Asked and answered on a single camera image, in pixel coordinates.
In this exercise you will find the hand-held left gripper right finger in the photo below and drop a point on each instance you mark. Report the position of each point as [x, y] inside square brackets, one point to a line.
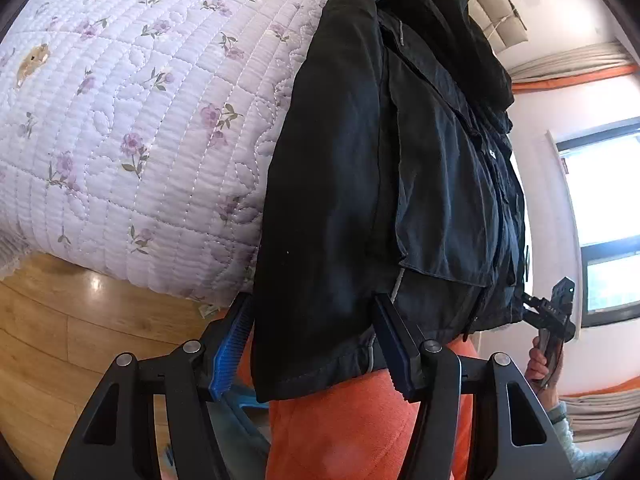
[402, 365]

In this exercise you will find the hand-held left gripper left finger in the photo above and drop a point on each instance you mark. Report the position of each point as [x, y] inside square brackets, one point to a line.
[230, 355]

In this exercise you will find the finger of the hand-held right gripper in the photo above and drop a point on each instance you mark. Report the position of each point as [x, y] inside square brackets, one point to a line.
[535, 306]

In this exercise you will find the black hooded jacket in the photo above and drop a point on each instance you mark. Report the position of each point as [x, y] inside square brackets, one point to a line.
[340, 185]

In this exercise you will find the person's right forearm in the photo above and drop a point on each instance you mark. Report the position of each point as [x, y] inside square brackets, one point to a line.
[575, 440]

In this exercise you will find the person's right hand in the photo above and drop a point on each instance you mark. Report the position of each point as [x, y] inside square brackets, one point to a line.
[537, 367]

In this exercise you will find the orange pants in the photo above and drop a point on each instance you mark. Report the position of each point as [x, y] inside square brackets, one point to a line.
[340, 435]

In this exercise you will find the window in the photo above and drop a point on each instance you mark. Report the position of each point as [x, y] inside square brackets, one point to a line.
[607, 200]

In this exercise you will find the bed with floral purple quilt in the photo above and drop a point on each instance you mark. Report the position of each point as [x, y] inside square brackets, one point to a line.
[125, 110]

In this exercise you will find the beige padded headboard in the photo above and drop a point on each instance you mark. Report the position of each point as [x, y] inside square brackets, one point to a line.
[495, 15]

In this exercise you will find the wooden stick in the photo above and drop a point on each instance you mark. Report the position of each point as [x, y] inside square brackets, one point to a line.
[515, 10]

